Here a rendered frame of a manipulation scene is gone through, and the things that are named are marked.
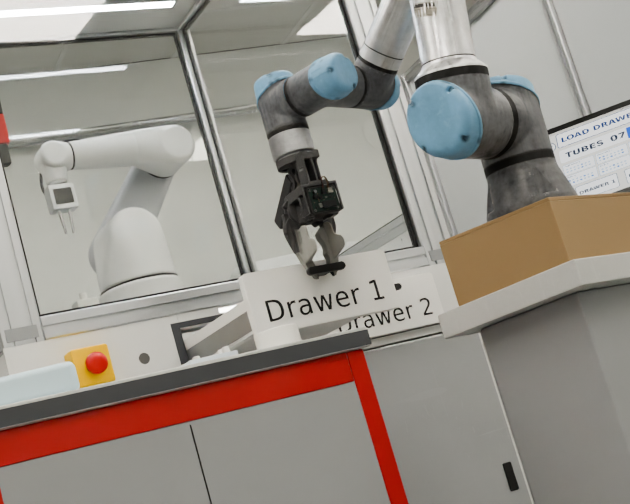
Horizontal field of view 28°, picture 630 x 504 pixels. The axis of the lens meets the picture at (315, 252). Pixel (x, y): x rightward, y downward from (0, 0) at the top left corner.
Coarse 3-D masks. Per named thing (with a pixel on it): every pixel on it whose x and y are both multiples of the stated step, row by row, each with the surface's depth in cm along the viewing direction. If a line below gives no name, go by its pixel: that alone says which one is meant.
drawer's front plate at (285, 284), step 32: (352, 256) 222; (384, 256) 225; (256, 288) 211; (288, 288) 214; (320, 288) 217; (352, 288) 220; (384, 288) 223; (256, 320) 209; (288, 320) 212; (320, 320) 215
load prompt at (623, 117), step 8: (624, 112) 283; (600, 120) 285; (608, 120) 284; (616, 120) 282; (624, 120) 281; (576, 128) 287; (584, 128) 285; (592, 128) 284; (600, 128) 283; (608, 128) 282; (560, 136) 287; (568, 136) 286; (576, 136) 285; (584, 136) 284; (560, 144) 285; (568, 144) 284
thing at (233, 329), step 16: (240, 304) 217; (224, 320) 223; (240, 320) 217; (352, 320) 234; (192, 336) 236; (208, 336) 229; (224, 336) 224; (240, 336) 218; (304, 336) 237; (192, 352) 237; (208, 352) 230; (240, 352) 233
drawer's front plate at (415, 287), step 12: (408, 276) 265; (420, 276) 266; (432, 276) 268; (408, 288) 264; (420, 288) 265; (432, 288) 267; (408, 300) 263; (432, 300) 266; (384, 312) 259; (396, 312) 261; (420, 312) 263; (348, 324) 255; (360, 324) 256; (384, 324) 259; (396, 324) 260; (408, 324) 261; (420, 324) 263; (432, 324) 265; (372, 336) 256
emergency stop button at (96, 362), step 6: (90, 354) 223; (96, 354) 223; (102, 354) 224; (90, 360) 222; (96, 360) 223; (102, 360) 223; (90, 366) 222; (96, 366) 222; (102, 366) 223; (96, 372) 222
